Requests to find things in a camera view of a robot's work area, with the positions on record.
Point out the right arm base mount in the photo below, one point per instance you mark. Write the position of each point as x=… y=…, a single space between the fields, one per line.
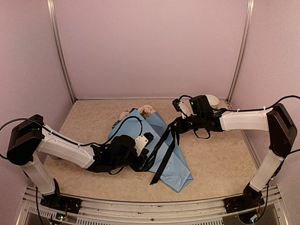
x=249 y=199

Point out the aluminium table frame rail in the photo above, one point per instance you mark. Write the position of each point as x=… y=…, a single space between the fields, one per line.
x=117 y=204

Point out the right corner metal post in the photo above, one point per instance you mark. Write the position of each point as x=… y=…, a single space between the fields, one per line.
x=242 y=50

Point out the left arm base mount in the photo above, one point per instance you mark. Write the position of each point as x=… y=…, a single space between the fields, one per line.
x=61 y=202

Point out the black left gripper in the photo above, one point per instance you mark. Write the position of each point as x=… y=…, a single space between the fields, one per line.
x=143 y=153

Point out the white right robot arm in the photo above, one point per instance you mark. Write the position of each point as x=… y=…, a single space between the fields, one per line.
x=271 y=126

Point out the corner metal post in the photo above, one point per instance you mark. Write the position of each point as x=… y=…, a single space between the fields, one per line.
x=242 y=50
x=59 y=49

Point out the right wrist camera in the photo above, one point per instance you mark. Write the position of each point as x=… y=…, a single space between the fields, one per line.
x=181 y=107

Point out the left corner metal post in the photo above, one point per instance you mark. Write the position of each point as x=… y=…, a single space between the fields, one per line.
x=59 y=49

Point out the fake flower bunch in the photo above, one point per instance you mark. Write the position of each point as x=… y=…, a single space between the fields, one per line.
x=145 y=111

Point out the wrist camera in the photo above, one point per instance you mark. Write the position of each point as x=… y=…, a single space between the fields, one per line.
x=181 y=107
x=142 y=141

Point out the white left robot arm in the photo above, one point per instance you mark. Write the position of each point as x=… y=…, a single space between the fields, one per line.
x=32 y=135

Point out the white ceramic bowl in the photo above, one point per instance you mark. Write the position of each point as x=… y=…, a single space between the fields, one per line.
x=213 y=101

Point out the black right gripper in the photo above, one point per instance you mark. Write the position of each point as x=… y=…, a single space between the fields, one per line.
x=181 y=128

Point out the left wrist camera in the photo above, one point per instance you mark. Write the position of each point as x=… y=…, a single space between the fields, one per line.
x=142 y=141

